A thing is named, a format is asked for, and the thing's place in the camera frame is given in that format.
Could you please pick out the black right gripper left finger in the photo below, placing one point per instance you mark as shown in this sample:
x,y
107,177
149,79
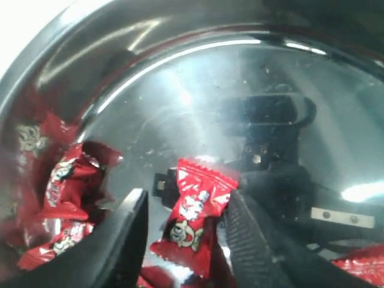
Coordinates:
x,y
111,256

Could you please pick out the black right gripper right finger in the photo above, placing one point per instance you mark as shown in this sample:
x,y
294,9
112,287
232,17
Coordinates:
x,y
263,255

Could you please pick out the red candy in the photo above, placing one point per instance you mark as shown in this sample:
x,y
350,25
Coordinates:
x,y
70,233
190,231
75,186

